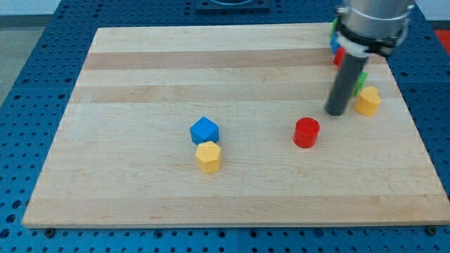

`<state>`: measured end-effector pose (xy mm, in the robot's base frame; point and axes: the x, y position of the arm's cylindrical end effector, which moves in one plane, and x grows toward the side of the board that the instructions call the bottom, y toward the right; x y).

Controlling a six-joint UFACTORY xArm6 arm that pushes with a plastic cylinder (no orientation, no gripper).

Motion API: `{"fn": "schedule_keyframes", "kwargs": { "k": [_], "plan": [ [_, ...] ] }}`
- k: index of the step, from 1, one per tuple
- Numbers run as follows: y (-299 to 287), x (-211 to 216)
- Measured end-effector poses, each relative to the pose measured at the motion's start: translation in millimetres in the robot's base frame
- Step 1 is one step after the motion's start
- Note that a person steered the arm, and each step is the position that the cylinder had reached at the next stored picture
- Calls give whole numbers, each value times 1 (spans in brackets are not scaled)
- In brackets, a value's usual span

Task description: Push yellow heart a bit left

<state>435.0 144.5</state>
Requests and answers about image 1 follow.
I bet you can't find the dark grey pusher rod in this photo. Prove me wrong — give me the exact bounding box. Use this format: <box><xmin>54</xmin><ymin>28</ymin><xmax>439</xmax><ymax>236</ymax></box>
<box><xmin>325</xmin><ymin>54</ymin><xmax>368</xmax><ymax>116</ymax></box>

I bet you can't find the yellow heart block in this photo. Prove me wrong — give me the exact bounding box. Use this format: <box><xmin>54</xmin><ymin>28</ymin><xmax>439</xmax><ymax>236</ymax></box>
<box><xmin>354</xmin><ymin>86</ymin><xmax>382</xmax><ymax>117</ymax></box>

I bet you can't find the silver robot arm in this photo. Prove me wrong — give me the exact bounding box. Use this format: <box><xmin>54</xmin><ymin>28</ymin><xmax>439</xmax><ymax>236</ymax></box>
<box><xmin>325</xmin><ymin>0</ymin><xmax>415</xmax><ymax>116</ymax></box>

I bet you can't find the blue block behind arm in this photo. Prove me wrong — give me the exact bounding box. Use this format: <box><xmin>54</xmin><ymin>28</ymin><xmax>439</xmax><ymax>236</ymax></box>
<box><xmin>330</xmin><ymin>34</ymin><xmax>340</xmax><ymax>54</ymax></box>

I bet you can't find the green block behind arm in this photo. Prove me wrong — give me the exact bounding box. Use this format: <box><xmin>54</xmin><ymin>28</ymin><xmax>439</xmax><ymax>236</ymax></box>
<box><xmin>329</xmin><ymin>17</ymin><xmax>339</xmax><ymax>38</ymax></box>

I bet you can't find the green block near rod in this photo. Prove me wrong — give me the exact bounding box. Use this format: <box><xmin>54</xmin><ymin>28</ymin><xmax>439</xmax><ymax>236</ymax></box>
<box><xmin>353</xmin><ymin>71</ymin><xmax>368</xmax><ymax>96</ymax></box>

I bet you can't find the red block behind rod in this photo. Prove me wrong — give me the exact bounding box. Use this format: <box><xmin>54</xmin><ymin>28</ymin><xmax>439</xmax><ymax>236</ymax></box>
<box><xmin>333</xmin><ymin>46</ymin><xmax>346</xmax><ymax>67</ymax></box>

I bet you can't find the red cylinder block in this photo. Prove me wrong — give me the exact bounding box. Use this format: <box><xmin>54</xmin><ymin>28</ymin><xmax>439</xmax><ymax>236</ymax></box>
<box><xmin>292</xmin><ymin>117</ymin><xmax>321</xmax><ymax>148</ymax></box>

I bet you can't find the blue cube block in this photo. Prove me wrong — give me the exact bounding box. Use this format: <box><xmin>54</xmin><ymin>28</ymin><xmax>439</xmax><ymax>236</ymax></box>
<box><xmin>190</xmin><ymin>117</ymin><xmax>220</xmax><ymax>145</ymax></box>

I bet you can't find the yellow hexagon block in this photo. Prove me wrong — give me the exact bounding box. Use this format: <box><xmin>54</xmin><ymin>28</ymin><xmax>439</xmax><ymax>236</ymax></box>
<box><xmin>195</xmin><ymin>141</ymin><xmax>221</xmax><ymax>174</ymax></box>

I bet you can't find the wooden board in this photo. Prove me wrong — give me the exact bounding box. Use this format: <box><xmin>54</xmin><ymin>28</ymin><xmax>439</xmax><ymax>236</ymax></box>
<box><xmin>22</xmin><ymin>23</ymin><xmax>449</xmax><ymax>228</ymax></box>

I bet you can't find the dark blue base plate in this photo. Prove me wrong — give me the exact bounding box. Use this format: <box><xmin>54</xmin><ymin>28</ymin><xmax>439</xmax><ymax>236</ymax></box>
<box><xmin>194</xmin><ymin>0</ymin><xmax>271</xmax><ymax>12</ymax></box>

